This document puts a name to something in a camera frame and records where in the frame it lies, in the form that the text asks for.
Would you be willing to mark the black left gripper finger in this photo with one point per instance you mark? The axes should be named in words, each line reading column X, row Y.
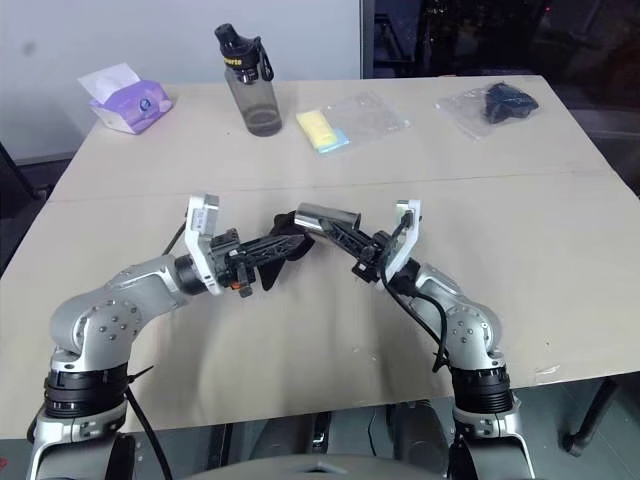
column 280, row 242
column 272, row 256

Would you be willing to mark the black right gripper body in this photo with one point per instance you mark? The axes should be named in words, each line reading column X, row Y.
column 374, row 260

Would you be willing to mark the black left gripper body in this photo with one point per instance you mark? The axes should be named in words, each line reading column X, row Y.
column 231, row 260

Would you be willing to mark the shiny metal cup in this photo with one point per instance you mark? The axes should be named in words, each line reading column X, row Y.
column 325, row 216

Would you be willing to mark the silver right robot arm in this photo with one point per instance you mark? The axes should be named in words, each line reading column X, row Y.
column 470, row 325

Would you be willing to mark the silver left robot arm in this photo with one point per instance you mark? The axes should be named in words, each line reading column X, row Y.
column 135, row 285

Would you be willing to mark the yellow and blue cloth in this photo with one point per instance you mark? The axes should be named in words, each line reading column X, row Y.
column 320, row 131

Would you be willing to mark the clear bag with yellow cloth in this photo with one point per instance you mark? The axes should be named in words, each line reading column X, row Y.
column 370, row 112

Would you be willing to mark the black zip tie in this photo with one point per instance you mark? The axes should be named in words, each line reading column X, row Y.
column 140, row 376

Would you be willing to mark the grey transparent water bottle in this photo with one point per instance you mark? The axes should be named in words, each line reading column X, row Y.
column 252, row 95

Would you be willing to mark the clear bag with black item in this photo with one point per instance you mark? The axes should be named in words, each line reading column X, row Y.
column 465, row 110

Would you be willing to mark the dark rounded shape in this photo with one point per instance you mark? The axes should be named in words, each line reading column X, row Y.
column 422, row 432

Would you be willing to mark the purple tissue pack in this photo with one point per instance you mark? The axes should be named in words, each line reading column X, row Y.
column 135, row 107

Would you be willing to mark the black folded fabric item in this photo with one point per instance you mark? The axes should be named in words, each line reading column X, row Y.
column 507, row 102

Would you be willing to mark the dark grey robot torso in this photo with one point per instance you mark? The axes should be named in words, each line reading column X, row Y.
column 320, row 467

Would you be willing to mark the black table leg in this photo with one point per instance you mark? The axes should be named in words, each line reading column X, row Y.
column 595, row 415

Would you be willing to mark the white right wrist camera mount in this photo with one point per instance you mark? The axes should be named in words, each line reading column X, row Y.
column 406, row 240

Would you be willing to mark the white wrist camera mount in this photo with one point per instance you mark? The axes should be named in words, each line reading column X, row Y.
column 197, row 240
column 406, row 240

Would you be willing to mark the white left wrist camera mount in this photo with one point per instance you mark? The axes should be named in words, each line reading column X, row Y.
column 197, row 240

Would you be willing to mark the grey window frame post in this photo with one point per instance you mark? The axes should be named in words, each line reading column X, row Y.
column 366, row 40

